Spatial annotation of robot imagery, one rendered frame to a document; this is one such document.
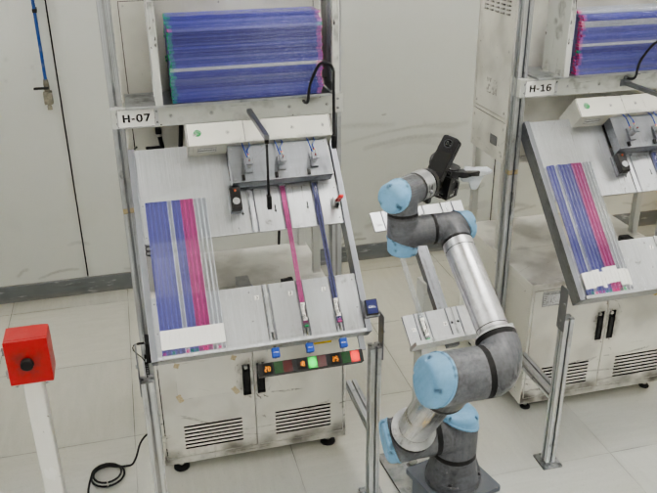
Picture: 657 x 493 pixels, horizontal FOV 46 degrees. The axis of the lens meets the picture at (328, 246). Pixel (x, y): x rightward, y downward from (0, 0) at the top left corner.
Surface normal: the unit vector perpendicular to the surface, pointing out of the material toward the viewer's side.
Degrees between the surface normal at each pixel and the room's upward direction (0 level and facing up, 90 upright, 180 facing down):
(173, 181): 48
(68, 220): 90
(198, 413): 90
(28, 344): 90
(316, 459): 0
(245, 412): 90
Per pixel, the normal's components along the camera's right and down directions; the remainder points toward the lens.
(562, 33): -0.97, 0.11
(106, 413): -0.01, -0.91
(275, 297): 0.18, -0.32
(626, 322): 0.25, 0.40
